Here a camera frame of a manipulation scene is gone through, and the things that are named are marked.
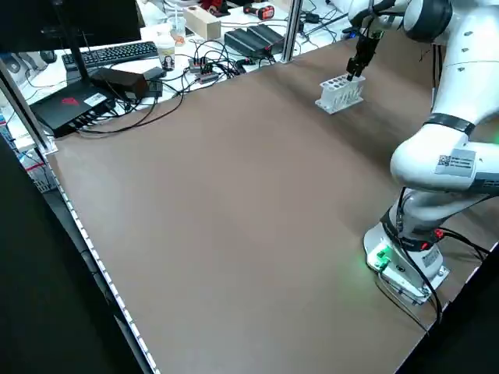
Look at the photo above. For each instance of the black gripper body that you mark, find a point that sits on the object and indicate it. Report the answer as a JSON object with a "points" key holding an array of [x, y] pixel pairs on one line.
{"points": [[368, 48]]}

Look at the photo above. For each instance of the white test tube rack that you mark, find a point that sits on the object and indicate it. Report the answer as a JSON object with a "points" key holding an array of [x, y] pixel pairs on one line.
{"points": [[339, 97]]}

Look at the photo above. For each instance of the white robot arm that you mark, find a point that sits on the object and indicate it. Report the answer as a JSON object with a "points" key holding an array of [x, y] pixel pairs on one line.
{"points": [[460, 89]]}

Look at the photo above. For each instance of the thin metal rod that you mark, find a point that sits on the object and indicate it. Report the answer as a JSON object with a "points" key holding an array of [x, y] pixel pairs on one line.
{"points": [[331, 22]]}

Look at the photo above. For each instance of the small black charger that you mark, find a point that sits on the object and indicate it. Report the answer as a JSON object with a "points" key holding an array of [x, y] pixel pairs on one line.
{"points": [[312, 17]]}

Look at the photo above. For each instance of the black finned power supply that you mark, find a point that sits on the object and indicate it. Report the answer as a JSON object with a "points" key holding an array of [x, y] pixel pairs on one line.
{"points": [[269, 35], [245, 42]]}

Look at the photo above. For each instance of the red and black power tool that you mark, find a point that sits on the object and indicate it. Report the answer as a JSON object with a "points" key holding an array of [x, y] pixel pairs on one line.
{"points": [[267, 13]]}

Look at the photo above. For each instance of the USB hub with red plugs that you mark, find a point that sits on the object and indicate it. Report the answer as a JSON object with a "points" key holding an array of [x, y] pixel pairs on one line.
{"points": [[204, 75]]}

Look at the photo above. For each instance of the red object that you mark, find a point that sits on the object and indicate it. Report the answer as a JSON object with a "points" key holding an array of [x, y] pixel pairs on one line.
{"points": [[212, 4]]}

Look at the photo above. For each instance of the pale wooden box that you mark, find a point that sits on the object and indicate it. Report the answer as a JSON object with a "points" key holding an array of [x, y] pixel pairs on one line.
{"points": [[202, 25]]}

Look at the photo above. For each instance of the clear plastic cup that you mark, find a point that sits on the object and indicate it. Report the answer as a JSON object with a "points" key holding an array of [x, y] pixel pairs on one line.
{"points": [[178, 33]]}

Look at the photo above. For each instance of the paper cup with portrait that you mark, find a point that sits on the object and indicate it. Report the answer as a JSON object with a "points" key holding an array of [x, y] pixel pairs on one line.
{"points": [[167, 54]]}

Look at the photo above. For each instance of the small black adapter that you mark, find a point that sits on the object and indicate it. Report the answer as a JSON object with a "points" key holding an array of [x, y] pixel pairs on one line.
{"points": [[154, 87]]}

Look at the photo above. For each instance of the black power brick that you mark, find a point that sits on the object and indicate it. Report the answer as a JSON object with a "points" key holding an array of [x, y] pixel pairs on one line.
{"points": [[121, 82]]}

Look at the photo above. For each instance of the black keyboard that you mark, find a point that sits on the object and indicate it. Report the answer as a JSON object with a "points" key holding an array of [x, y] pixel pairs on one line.
{"points": [[117, 52]]}

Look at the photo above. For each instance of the black monitor stand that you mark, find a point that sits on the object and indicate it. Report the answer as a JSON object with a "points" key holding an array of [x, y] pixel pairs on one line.
{"points": [[78, 64]]}

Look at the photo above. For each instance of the black computer monitor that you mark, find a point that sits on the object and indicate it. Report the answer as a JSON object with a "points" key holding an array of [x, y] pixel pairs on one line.
{"points": [[78, 23]]}

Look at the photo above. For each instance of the black box with red logo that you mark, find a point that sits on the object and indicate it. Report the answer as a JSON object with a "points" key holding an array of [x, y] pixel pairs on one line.
{"points": [[66, 111]]}

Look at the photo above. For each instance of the black computer mouse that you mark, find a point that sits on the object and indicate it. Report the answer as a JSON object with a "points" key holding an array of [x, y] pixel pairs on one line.
{"points": [[48, 56]]}

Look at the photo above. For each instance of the aluminium frame post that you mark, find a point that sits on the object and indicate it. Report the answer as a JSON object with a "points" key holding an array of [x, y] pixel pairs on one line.
{"points": [[290, 31], [23, 109]]}

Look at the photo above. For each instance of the silver table edge rail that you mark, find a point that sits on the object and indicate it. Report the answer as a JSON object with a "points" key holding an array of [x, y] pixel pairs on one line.
{"points": [[101, 265]]}

